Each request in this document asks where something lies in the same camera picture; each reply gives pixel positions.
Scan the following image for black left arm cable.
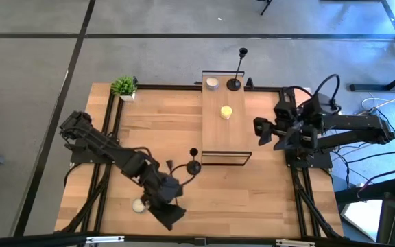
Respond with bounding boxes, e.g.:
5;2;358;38
169;163;200;188

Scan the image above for black gantry beam silver brackets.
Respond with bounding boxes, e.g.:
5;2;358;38
0;231;395;247

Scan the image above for white candle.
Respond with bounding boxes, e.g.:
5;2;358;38
205;76;220;91

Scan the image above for wooden shelf black metal frame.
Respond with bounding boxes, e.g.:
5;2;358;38
200;70;253;167

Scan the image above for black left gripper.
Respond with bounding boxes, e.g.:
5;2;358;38
141;173;187;231

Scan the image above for green plant in white pot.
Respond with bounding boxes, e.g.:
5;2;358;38
110;75;138;102

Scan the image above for black floor cable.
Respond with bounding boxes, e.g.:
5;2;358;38
333;149;395;165
355;167;395;200

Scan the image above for grey desk foot bar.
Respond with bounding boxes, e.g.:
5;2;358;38
349;64;395;93

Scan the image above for beige floor cable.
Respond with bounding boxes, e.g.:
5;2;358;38
357;87;395;117

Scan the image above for yellow candle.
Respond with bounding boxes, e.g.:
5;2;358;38
219;105;233;121

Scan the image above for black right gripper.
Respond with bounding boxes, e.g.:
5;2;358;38
253;99;322;152

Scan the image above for black aluminium table frame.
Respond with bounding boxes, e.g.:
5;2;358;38
55;84;344;239

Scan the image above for black tripod leg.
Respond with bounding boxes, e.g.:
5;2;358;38
259;0;273;16

